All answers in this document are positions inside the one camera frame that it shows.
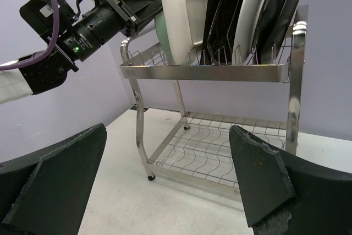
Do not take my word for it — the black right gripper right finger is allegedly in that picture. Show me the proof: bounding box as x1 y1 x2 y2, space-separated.
229 125 351 234

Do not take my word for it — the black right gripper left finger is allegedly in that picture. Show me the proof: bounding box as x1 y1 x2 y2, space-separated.
1 123 107 234

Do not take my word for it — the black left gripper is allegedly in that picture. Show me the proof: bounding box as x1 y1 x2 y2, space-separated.
73 0 163 61

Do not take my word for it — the mint green round plate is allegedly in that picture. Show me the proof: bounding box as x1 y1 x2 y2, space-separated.
155 11 174 65

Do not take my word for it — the white rectangular plate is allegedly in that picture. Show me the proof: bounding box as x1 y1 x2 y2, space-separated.
162 0 208 65

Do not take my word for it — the black floral plate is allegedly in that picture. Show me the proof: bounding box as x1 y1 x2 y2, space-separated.
252 0 285 64
200 0 220 65

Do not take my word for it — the cream floral square plate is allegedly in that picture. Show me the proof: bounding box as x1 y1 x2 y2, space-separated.
203 0 243 65

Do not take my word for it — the round white teal-rimmed plate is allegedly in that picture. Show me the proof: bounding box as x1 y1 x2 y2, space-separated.
232 0 265 65

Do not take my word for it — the teal square plate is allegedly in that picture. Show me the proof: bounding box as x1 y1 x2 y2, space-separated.
262 0 299 53

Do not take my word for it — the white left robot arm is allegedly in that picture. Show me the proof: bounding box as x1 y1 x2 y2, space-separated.
1 0 162 234

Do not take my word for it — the stainless steel dish rack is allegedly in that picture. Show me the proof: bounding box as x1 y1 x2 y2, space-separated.
120 5 309 198

